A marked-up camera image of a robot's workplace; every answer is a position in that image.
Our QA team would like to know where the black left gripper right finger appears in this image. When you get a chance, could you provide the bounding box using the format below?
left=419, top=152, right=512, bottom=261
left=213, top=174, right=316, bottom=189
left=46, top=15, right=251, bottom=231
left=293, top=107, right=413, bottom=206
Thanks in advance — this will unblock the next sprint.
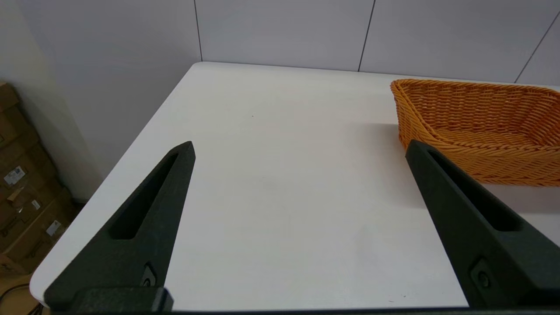
left=405, top=139, right=560, bottom=309

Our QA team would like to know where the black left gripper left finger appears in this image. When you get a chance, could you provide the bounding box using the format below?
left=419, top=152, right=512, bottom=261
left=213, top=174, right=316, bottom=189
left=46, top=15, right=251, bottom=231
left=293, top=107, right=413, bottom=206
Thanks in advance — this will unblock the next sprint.
left=44, top=141, right=196, bottom=308

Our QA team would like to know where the orange wicker basket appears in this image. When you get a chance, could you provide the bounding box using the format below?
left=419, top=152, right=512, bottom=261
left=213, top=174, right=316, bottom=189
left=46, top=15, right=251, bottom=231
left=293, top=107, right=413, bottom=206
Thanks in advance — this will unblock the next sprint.
left=390, top=79, right=560, bottom=187

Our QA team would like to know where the labelled brown cardboard box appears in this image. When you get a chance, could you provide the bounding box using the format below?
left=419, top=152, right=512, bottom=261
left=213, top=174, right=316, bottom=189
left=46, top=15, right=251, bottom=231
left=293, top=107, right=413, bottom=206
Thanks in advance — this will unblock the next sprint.
left=0, top=177, right=82, bottom=265
left=0, top=105, right=58, bottom=204

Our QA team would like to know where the black floor cable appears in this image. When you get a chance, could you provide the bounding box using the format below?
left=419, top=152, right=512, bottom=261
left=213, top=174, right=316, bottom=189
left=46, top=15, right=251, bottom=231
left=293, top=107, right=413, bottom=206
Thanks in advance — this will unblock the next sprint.
left=0, top=283, right=32, bottom=309

